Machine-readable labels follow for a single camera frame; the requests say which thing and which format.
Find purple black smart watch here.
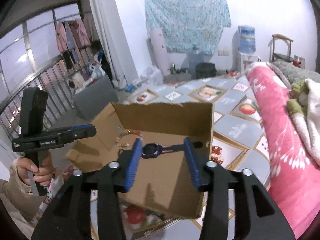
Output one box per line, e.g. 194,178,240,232
142,143,184,159

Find multicolour bead bracelet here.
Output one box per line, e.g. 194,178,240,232
115,129,144,149

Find brown cardboard box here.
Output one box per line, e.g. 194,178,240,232
67,102,214,219

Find person left hand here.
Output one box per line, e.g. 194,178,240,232
17,153,55,186

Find grey board on floor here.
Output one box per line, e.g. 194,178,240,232
73,76,119,121

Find white plastic bag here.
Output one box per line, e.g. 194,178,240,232
140,66,164,86

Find black bin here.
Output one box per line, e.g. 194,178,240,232
195,62,217,79

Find hanging pink clothes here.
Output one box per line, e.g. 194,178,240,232
55,18,91,54

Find pink rolled mat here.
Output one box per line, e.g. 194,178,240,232
149,28,171,76

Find pink floral quilt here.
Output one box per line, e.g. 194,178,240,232
246,62,319,239

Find white water dispenser base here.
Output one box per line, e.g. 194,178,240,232
236,51,261,73

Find green plush toy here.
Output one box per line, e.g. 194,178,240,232
286,81,309,116

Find white fluffy blanket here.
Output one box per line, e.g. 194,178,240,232
297,79,319,166

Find blue water dispenser bottle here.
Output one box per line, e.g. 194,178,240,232
238,25,256,54

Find wooden chair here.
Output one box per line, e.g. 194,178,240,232
271,34,293,63

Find teal patterned hanging cloth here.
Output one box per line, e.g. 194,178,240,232
145,0,232,55

